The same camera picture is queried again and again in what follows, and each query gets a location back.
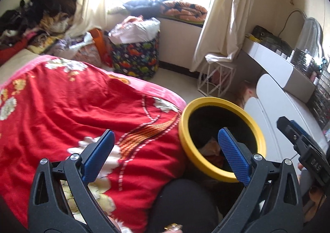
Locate yellow rimmed black trash bin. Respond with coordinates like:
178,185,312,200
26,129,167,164
178,97,267,183

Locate dark jacket on sill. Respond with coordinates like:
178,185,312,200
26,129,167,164
123,0,169,19

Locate orange bag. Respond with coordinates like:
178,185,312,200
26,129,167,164
90,28,112,67

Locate red floral blanket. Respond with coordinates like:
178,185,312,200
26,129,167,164
1,55,186,232

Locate pink floral storage box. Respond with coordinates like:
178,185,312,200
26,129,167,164
72,43,102,68

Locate clear cosmetics organizer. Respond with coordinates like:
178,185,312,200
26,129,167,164
291,48,329,130

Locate white wire side table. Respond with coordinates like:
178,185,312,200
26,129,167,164
197,62,236,98

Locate dinosaur print laundry basket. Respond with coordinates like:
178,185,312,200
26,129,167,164
108,16,160,80

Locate pile of clothes on bed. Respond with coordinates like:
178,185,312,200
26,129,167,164
1,0,77,65

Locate black bag on dresser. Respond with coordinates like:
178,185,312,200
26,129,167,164
251,25,292,56

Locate right cream curtain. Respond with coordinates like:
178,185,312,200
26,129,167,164
190,0,252,72

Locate orange patterned quilt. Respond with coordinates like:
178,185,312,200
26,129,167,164
160,0,207,24

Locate right hand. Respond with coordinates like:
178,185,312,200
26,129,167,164
298,163,326,223

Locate left hand painted nails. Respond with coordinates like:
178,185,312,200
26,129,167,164
108,216,183,233

